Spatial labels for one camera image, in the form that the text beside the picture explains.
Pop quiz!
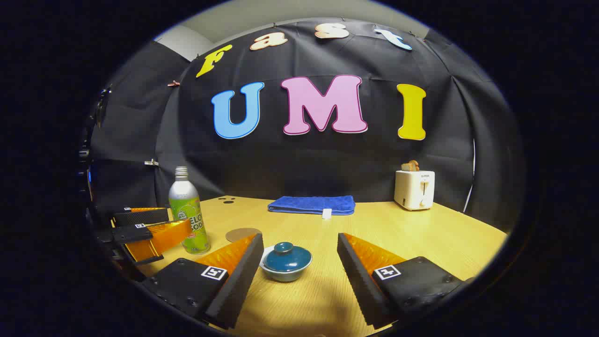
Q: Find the white cable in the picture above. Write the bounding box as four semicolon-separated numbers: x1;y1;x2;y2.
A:
463;138;476;213

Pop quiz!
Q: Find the green label silver water bottle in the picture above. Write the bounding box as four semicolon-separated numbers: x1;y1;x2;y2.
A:
168;166;211;255

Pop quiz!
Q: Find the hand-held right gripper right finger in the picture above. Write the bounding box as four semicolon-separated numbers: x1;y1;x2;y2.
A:
337;233;473;330

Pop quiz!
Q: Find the round brown coaster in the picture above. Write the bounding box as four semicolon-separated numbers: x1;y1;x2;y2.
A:
226;227;263;243

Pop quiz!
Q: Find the folded blue towel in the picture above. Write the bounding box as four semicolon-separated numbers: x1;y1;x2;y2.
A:
268;195;356;220

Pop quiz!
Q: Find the black backdrop cloth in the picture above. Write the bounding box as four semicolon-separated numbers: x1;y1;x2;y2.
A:
89;18;525;230

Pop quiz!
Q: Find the white and teal teacup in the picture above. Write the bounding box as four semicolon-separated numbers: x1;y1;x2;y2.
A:
260;246;313;282

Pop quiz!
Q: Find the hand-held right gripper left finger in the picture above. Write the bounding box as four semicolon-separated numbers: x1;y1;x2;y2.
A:
143;233;265;330

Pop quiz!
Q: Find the white toaster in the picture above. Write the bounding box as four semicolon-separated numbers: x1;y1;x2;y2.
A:
394;170;436;211

